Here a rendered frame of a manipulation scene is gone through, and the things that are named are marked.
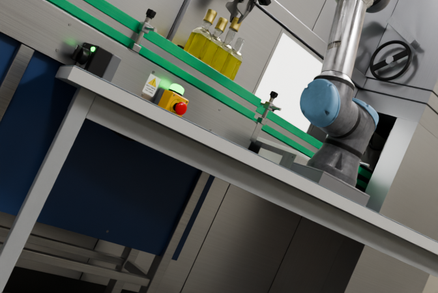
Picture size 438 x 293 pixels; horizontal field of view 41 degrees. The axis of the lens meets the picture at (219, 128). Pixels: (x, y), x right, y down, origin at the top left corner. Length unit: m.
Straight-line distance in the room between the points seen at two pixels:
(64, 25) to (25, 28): 0.10
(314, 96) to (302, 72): 1.01
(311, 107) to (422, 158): 1.35
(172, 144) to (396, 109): 1.58
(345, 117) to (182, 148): 0.46
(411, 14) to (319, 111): 1.55
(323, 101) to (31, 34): 0.77
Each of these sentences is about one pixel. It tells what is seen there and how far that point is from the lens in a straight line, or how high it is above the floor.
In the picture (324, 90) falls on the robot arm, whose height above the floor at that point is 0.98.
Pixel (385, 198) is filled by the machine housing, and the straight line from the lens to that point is 2.70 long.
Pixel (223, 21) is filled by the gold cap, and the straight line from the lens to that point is 2.05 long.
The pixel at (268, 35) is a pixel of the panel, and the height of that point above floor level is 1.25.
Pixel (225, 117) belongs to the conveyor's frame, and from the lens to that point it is 1.94.
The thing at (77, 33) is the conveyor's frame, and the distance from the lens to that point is 1.60.
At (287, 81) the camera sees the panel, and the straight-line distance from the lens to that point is 2.53.
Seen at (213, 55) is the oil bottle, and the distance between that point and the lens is 2.02.
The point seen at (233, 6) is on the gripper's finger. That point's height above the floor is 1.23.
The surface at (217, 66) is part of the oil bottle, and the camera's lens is 2.04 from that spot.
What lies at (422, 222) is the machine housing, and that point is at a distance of 3.04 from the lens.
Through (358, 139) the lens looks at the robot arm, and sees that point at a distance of 1.67.
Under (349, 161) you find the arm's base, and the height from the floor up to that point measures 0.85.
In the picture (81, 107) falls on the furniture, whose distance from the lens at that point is 1.38.
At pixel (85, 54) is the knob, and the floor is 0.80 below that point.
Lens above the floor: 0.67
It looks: 4 degrees up
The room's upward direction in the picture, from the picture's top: 25 degrees clockwise
